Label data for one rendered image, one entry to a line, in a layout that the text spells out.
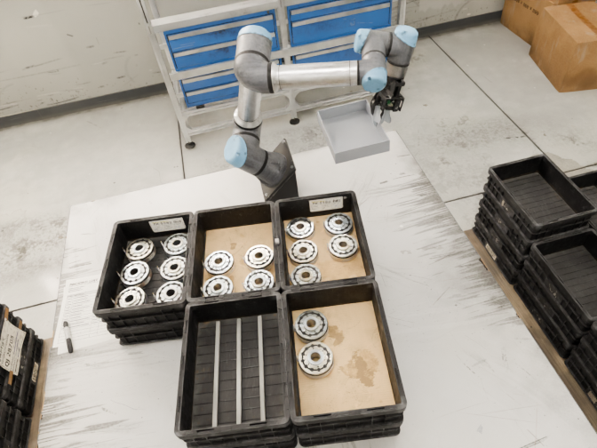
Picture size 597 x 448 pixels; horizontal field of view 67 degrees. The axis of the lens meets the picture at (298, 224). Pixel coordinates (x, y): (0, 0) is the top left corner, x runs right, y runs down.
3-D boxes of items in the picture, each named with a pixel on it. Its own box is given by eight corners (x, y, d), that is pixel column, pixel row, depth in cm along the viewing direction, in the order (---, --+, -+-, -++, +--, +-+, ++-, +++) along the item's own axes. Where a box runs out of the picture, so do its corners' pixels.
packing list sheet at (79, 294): (61, 282, 181) (60, 281, 181) (119, 268, 183) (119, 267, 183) (51, 356, 159) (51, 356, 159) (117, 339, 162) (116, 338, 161)
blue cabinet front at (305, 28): (295, 83, 333) (286, 5, 291) (387, 62, 340) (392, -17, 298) (296, 85, 331) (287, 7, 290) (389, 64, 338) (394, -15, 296)
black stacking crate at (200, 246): (202, 231, 177) (195, 212, 169) (277, 221, 177) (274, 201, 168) (195, 321, 150) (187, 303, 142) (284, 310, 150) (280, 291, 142)
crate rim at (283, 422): (187, 307, 143) (185, 302, 141) (282, 294, 143) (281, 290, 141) (175, 441, 116) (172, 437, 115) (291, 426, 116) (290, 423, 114)
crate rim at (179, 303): (116, 225, 170) (114, 220, 169) (195, 214, 170) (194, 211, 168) (93, 318, 144) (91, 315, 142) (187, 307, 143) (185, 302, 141)
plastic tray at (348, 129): (317, 121, 180) (316, 110, 176) (366, 109, 181) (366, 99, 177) (335, 164, 162) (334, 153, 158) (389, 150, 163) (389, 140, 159)
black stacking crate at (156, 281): (126, 242, 177) (115, 222, 169) (202, 232, 177) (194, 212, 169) (107, 332, 151) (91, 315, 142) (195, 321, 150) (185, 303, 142)
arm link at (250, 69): (226, 80, 139) (388, 70, 133) (229, 54, 144) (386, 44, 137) (235, 106, 149) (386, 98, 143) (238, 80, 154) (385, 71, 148)
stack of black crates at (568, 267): (510, 287, 223) (529, 244, 198) (566, 272, 226) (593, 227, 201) (561, 361, 197) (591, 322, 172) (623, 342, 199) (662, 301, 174)
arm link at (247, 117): (230, 149, 191) (234, 50, 142) (234, 121, 197) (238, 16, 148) (258, 153, 192) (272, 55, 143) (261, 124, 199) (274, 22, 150)
